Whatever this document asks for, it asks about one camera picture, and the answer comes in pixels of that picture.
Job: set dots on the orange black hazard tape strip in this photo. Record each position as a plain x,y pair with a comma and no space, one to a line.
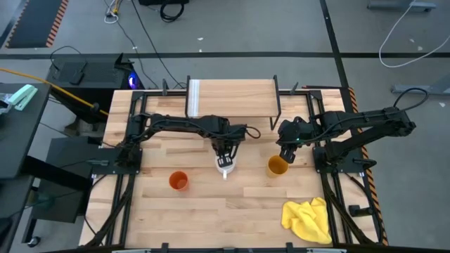
353,100

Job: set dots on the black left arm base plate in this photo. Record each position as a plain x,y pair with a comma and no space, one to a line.
109,161

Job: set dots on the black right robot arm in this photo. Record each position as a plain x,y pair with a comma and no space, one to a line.
369,121

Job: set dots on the yellow cloth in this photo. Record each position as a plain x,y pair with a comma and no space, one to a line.
307,219

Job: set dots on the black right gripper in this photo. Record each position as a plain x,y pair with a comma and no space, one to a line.
295,131

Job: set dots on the black clamp knob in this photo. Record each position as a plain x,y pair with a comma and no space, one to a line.
359,210

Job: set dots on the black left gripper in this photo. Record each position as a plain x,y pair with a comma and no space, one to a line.
226,135

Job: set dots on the white mug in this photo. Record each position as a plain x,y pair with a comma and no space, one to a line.
225,171

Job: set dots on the yellow plastic cup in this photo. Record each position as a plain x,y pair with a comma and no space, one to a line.
277,166

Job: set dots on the black metal table frame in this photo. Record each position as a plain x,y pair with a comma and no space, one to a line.
123,225

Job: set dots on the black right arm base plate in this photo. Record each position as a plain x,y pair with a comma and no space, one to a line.
348,162

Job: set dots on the mint green stapler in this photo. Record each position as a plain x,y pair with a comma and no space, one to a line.
22,96

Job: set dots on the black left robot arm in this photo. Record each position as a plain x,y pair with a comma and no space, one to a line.
175,123

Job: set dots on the black computer tower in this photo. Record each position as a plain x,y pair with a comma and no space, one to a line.
98,75

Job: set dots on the wooden shelf with black frame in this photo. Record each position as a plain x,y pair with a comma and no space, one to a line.
235,98

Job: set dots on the grey table foot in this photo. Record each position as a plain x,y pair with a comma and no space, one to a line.
402,5
418,88

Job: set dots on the black mat with hazard edges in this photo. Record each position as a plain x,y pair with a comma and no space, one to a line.
35,21

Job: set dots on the black caster wheel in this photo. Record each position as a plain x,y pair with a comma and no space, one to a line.
34,241

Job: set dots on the black desk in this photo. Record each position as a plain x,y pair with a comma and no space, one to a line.
21,133

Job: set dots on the black equipment box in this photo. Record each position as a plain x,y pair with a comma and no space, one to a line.
63,182

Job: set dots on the orange plastic cup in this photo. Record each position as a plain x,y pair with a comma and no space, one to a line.
178,180

